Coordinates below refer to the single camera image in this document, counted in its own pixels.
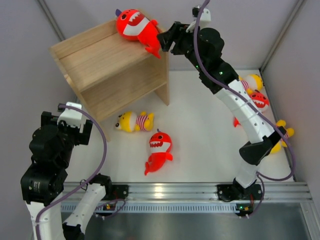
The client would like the yellow striped plush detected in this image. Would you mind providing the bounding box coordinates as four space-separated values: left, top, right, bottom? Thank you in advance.
114 111 155 133
239 74 264 95

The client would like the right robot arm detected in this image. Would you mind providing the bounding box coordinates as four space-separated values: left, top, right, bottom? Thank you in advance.
157 21 286 199

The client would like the grey slotted cable duct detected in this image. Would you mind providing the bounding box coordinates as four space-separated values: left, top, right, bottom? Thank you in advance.
61 202 241 214

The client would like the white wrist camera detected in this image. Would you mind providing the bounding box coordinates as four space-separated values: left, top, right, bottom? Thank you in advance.
57 108 83 129
186 5 211 33

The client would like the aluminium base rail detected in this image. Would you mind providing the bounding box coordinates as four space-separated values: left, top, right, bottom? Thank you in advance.
59 181 313 204

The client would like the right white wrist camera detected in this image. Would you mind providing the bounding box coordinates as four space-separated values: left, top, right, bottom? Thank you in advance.
186 5 211 33

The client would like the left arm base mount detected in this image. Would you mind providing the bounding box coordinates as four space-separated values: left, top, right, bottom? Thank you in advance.
102 184 129 201

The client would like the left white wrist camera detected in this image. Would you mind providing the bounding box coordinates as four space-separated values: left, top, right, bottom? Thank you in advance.
57 108 83 129

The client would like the red shark plush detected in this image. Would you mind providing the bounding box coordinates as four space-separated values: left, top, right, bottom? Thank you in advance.
115 9 161 59
249 90 270 113
144 129 174 176

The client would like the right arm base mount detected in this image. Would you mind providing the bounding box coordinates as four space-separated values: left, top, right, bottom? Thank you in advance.
216 179 263 202

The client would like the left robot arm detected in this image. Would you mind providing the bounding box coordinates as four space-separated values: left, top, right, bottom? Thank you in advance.
20 106 113 240

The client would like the wooden two-tier shelf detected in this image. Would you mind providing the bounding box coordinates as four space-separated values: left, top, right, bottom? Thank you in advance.
49 17 171 143

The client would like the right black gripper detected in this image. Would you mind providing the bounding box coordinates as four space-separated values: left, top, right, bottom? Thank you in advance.
154 23 205 73

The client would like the yellow striped plush edge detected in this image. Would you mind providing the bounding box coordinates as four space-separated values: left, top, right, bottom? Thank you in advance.
270 119 295 154

